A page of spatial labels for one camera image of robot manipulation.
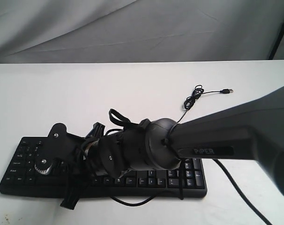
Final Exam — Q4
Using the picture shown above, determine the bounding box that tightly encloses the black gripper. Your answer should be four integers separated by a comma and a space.
83, 131, 133, 179

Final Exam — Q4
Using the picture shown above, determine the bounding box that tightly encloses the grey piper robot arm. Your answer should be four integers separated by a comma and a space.
84, 86, 284, 196

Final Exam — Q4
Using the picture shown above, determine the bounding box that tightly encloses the black acer keyboard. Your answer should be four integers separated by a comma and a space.
0, 137, 207, 198

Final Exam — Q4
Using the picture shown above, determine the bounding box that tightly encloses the grey backdrop cloth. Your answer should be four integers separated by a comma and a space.
0, 0, 284, 63

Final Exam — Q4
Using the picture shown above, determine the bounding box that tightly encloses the black tripod stand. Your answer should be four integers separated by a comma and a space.
267, 20, 284, 60

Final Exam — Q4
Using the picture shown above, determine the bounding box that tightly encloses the black USB cable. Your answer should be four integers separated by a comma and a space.
177, 84, 234, 123

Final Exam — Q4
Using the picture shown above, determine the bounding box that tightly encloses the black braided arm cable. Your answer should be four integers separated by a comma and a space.
109, 158, 274, 225

